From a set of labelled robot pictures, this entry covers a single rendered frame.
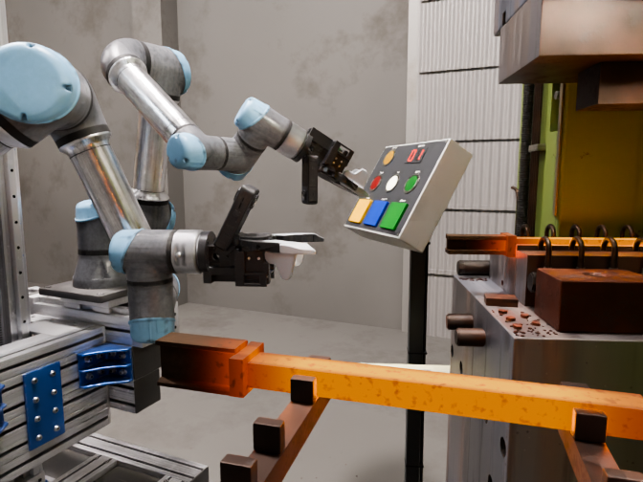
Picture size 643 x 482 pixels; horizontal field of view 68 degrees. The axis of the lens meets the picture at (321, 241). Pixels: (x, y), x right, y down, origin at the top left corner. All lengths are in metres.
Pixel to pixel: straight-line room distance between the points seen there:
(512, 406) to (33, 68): 0.75
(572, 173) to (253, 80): 3.22
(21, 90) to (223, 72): 3.40
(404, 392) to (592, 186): 0.75
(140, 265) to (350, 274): 2.90
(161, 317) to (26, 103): 0.38
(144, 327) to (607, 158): 0.90
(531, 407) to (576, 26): 0.55
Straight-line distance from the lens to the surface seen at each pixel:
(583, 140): 1.06
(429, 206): 1.20
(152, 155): 1.41
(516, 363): 0.64
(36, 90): 0.83
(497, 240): 0.82
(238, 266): 0.79
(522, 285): 0.78
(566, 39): 0.79
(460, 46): 3.44
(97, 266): 1.38
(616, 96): 0.84
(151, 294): 0.85
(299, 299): 3.87
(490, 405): 0.40
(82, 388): 1.35
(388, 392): 0.40
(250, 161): 1.13
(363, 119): 3.57
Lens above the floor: 1.10
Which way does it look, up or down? 7 degrees down
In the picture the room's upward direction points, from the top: straight up
